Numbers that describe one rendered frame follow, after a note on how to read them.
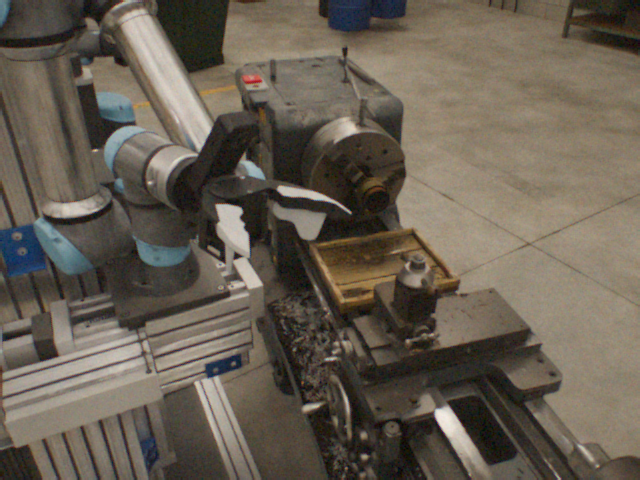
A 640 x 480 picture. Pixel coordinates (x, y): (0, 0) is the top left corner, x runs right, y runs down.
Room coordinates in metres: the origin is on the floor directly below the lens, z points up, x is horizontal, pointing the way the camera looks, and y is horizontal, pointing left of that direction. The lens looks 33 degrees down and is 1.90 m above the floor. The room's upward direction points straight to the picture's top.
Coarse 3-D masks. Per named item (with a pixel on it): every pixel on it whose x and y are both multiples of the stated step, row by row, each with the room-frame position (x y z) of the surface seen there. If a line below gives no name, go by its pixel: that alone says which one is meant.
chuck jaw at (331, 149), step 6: (330, 144) 1.58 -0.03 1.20; (324, 150) 1.57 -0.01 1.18; (330, 150) 1.56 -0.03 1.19; (336, 150) 1.56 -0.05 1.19; (330, 156) 1.55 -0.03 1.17; (336, 156) 1.53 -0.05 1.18; (342, 156) 1.53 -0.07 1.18; (336, 162) 1.52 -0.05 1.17; (342, 162) 1.53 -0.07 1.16; (348, 162) 1.53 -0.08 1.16; (342, 168) 1.53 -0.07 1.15; (348, 168) 1.52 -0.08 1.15; (354, 168) 1.52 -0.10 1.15; (348, 174) 1.51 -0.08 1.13; (354, 174) 1.52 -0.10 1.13; (360, 174) 1.51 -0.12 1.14; (354, 180) 1.50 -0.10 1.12; (360, 180) 1.50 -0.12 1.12
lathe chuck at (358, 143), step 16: (336, 128) 1.63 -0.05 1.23; (352, 128) 1.61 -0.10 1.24; (368, 128) 1.61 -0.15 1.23; (320, 144) 1.60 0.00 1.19; (336, 144) 1.56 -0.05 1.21; (352, 144) 1.58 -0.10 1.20; (368, 144) 1.59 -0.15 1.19; (384, 144) 1.61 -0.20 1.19; (320, 160) 1.55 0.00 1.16; (352, 160) 1.58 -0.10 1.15; (368, 160) 1.59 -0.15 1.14; (384, 160) 1.61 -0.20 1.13; (400, 160) 1.62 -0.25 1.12; (304, 176) 1.61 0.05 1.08; (320, 176) 1.55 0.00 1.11; (336, 176) 1.56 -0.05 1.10; (320, 192) 1.55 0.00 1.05; (336, 192) 1.56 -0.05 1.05
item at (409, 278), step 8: (400, 272) 1.03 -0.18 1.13; (408, 272) 1.01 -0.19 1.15; (416, 272) 1.01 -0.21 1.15; (424, 272) 1.01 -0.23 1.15; (432, 272) 1.03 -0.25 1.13; (400, 280) 1.01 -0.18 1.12; (408, 280) 1.00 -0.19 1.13; (416, 280) 0.99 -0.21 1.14; (432, 280) 1.01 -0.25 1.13; (416, 288) 0.99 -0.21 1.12
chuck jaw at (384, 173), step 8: (368, 168) 1.61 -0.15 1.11; (376, 168) 1.60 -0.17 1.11; (384, 168) 1.59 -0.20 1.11; (392, 168) 1.59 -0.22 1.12; (400, 168) 1.58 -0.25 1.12; (368, 176) 1.62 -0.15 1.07; (376, 176) 1.55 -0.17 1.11; (384, 176) 1.55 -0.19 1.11; (392, 176) 1.55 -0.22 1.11; (400, 176) 1.58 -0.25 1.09; (392, 184) 1.55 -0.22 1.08
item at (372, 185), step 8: (360, 184) 1.49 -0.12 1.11; (368, 184) 1.48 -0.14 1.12; (376, 184) 1.48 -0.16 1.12; (384, 184) 1.51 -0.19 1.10; (360, 192) 1.48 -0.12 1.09; (368, 192) 1.45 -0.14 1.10; (376, 192) 1.44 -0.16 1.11; (384, 192) 1.45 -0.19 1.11; (360, 200) 1.47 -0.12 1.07; (368, 200) 1.44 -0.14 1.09; (376, 200) 1.50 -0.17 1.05; (384, 200) 1.48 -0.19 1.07; (368, 208) 1.44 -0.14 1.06; (376, 208) 1.46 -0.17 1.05; (384, 208) 1.45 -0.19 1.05
